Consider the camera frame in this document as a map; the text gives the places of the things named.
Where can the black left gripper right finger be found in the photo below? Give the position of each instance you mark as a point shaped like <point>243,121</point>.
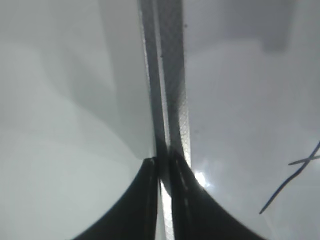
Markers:
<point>195,214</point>

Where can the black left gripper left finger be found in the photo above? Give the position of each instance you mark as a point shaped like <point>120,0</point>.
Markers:
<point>134,215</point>

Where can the white board with grey frame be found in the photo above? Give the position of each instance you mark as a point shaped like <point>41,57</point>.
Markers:
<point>235,89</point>

